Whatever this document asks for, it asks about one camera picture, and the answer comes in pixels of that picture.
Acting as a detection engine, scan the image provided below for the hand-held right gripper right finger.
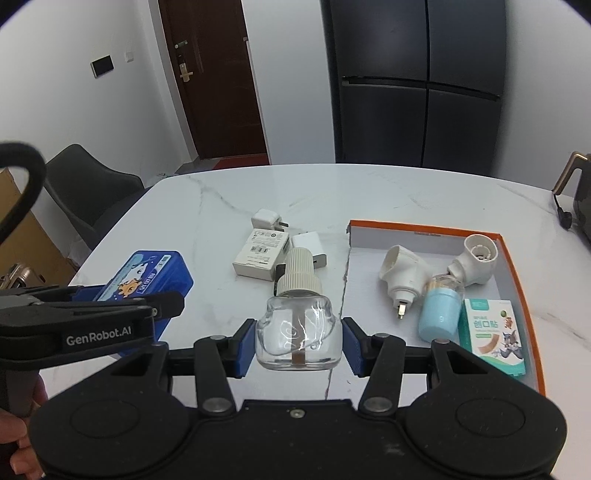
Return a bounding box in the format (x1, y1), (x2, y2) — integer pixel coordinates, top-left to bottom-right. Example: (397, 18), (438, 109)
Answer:
(342, 316), (502, 415)

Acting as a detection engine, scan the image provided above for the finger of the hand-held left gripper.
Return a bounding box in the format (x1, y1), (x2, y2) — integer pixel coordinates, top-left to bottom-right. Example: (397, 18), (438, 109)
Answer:
(46, 291), (185, 319)
(28, 285), (106, 303)

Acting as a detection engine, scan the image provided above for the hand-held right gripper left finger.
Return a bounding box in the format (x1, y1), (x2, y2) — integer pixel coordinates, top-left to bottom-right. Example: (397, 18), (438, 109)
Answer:
(108, 318), (256, 415)

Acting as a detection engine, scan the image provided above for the blue cartoon print box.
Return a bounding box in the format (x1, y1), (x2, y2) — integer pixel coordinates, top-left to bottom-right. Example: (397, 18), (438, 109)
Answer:
(97, 250), (195, 357)

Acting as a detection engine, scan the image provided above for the clear glass bottle white cap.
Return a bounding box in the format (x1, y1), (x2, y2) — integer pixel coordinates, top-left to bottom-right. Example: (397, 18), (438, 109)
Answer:
(255, 247), (345, 371)

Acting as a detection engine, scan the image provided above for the orange-edged white box tray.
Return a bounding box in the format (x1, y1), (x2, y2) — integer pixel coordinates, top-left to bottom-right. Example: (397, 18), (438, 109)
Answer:
(346, 219), (547, 398)

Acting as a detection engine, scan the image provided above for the white cardboard box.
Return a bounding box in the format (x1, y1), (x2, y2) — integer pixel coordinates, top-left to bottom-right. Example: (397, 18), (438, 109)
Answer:
(232, 227), (291, 281)

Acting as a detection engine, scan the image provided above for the white usb charger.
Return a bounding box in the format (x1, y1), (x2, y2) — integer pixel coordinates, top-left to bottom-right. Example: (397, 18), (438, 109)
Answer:
(277, 232), (329, 273)

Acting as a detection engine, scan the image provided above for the white plug adapter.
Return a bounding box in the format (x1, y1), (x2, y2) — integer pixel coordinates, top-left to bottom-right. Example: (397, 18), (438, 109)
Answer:
(252, 209), (291, 232)

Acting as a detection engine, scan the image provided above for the person's left hand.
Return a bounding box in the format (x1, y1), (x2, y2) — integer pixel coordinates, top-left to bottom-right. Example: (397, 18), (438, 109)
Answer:
(0, 374), (49, 480)

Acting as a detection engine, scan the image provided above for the brown cardboard box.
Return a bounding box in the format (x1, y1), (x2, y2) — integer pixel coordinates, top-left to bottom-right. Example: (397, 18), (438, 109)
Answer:
(0, 167), (79, 289)

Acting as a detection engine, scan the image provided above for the light blue small bottle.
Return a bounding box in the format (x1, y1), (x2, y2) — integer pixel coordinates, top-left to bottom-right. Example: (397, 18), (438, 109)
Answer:
(418, 272), (465, 343)

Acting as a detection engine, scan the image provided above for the white plug-in vaporizer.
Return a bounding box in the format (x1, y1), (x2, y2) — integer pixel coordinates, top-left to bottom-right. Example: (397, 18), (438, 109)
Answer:
(379, 244), (437, 320)
(447, 233), (500, 287)

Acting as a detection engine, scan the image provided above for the dark grey chair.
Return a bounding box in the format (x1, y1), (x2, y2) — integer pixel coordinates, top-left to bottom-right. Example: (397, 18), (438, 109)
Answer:
(45, 144), (145, 250)

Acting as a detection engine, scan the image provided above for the green white bandage box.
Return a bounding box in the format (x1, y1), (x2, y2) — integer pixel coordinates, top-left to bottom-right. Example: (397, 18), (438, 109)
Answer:
(459, 298), (528, 380)

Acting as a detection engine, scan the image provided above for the red door mat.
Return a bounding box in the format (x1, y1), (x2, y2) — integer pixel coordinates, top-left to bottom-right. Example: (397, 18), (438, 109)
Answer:
(215, 154), (270, 169)

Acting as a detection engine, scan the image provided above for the dark brown door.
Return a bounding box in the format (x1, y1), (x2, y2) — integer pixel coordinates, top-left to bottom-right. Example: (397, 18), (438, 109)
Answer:
(158, 0), (270, 162)

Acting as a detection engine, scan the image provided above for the dark grey refrigerator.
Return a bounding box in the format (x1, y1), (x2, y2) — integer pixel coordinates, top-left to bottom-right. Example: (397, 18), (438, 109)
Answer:
(321, 0), (508, 169)

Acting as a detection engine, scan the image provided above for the black power plug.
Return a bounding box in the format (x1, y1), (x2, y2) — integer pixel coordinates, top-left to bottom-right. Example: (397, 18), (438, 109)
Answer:
(553, 191), (575, 229)

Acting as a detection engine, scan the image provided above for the dark grey air fryer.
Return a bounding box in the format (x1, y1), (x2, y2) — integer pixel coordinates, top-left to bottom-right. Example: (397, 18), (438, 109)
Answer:
(551, 148), (591, 252)

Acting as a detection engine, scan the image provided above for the black strap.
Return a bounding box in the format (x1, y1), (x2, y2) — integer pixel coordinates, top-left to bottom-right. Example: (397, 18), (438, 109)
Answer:
(0, 142), (47, 245)

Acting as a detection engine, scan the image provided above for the black wall panel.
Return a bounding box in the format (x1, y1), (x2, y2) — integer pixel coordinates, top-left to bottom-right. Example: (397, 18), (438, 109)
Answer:
(89, 54), (115, 78)

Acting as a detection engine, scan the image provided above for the brass door lock handle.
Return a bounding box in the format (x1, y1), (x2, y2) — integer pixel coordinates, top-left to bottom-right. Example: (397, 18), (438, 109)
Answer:
(174, 39), (195, 83)

